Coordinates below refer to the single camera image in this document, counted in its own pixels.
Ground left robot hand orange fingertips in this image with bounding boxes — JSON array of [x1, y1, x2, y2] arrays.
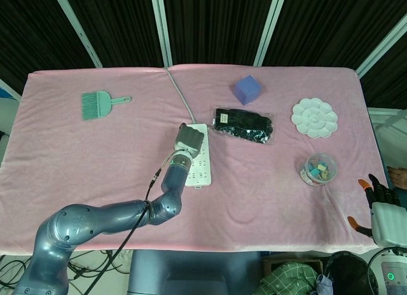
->
[[174, 123, 205, 158]]

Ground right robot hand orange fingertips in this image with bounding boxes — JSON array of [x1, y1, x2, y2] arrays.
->
[[347, 173, 407, 247]]

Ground white power strip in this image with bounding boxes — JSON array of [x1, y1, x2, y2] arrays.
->
[[184, 123, 213, 191]]

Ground black gloves in plastic bag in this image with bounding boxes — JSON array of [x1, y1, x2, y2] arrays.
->
[[210, 106, 276, 147]]

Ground black bag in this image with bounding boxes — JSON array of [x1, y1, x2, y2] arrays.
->
[[323, 251, 372, 295]]

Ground purple foam cube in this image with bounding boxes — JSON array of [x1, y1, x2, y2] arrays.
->
[[233, 74, 265, 106]]

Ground clear jar of coloured clips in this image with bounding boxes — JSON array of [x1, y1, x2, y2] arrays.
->
[[299, 153, 338, 187]]

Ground pink fleece table cloth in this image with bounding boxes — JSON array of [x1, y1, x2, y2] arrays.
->
[[0, 65, 389, 255]]

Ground green plastic brush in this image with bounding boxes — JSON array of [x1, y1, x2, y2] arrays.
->
[[80, 90, 132, 122]]

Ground green checkered cloth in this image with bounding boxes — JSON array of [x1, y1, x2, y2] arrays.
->
[[258, 261, 326, 295]]

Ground black curtain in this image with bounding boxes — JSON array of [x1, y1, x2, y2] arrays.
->
[[0, 0, 407, 108]]

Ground white flower-shaped paint palette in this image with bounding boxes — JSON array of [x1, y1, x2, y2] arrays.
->
[[291, 97, 339, 139]]

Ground dark grey robot torso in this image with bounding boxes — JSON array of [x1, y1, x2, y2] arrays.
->
[[126, 249, 263, 295]]

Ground grey power strip cable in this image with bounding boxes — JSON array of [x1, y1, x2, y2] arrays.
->
[[163, 65, 199, 125]]

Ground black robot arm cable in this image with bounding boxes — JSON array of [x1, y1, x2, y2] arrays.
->
[[91, 168, 163, 295]]

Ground white frame post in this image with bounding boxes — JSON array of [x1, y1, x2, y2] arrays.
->
[[253, 0, 288, 67], [356, 14, 407, 79], [150, 0, 174, 68], [56, 0, 104, 69]]

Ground bundle of floor cables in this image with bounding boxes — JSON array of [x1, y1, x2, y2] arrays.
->
[[0, 249, 131, 291]]

